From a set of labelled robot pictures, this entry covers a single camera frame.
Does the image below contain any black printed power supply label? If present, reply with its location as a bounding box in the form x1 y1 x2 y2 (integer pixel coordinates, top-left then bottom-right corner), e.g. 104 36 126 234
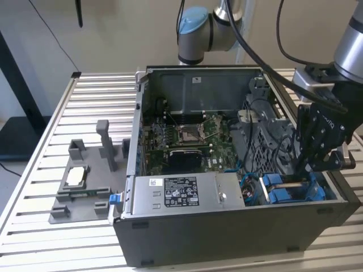
163 176 200 208

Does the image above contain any grey disk bay cage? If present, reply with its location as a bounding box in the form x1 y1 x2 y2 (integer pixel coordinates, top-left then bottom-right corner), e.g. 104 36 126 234
237 93 298 173

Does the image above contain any black hanging strap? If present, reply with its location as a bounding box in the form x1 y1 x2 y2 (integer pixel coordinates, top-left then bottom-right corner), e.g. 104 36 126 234
74 0 84 28

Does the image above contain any green motherboard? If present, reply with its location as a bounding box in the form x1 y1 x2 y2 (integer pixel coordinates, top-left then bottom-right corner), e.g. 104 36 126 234
141 112 239 175

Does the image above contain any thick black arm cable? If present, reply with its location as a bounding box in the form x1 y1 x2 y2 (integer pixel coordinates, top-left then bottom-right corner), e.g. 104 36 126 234
225 0 348 113

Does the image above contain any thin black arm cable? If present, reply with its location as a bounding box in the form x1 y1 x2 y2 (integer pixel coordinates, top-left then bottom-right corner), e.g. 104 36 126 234
276 0 315 67

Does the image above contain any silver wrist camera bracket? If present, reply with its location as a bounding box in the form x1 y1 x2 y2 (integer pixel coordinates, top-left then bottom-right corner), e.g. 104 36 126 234
292 66 336 103

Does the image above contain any empty blue disk carrier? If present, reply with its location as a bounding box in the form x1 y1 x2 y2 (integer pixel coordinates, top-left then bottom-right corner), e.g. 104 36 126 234
268 187 326 204

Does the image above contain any silver power supply unit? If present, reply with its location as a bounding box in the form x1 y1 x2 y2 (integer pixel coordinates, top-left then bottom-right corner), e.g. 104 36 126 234
132 172 246 215

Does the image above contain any thin black wall cable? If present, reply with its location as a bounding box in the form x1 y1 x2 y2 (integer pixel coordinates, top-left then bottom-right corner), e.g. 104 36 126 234
28 0 79 72

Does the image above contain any black stand with foot plate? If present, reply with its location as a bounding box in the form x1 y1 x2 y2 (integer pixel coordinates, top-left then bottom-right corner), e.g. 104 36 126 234
0 30 52 162

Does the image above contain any coloured power wire bundle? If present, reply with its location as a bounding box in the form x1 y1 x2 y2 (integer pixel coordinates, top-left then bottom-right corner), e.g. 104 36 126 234
240 177 258 205

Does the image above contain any grey parts rack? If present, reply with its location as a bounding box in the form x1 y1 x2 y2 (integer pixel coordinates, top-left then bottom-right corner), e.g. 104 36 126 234
48 119 132 225

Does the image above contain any black graphics card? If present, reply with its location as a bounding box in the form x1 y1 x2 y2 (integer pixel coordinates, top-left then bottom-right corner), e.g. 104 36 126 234
168 149 204 174

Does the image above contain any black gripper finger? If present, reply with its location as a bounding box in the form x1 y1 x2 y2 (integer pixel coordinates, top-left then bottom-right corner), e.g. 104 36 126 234
294 103 324 177
308 149 356 173

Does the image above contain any thin black cable behind joint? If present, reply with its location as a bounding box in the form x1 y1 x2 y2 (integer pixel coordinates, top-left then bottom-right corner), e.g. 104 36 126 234
177 0 185 31

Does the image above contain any silver CPU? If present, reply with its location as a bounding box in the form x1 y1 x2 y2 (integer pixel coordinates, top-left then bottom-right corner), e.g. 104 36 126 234
65 167 86 186

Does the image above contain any metal socket cover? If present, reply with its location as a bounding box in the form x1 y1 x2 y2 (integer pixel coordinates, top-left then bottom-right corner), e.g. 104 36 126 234
200 114 222 138

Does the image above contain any hard disk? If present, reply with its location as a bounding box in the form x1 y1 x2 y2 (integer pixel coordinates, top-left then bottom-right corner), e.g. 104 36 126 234
262 172 324 191

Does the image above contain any black floor cable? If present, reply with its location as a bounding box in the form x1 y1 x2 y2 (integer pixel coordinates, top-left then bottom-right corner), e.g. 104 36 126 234
0 162 22 177

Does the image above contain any CPU socket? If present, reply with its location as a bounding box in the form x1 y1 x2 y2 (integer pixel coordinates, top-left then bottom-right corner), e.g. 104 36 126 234
175 123 206 146

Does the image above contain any black open PC case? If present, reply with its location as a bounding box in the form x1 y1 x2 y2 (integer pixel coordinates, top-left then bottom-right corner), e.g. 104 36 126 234
109 63 362 269

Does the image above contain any blue data wire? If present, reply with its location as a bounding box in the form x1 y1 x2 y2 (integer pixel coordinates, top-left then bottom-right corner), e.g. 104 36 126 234
223 160 259 182

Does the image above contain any black looped disk wire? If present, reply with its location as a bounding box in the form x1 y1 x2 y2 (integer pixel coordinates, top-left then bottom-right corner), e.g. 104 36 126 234
273 133 301 173

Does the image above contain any long black case wire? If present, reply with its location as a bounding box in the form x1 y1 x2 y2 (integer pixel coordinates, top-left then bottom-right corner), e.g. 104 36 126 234
243 98 258 170

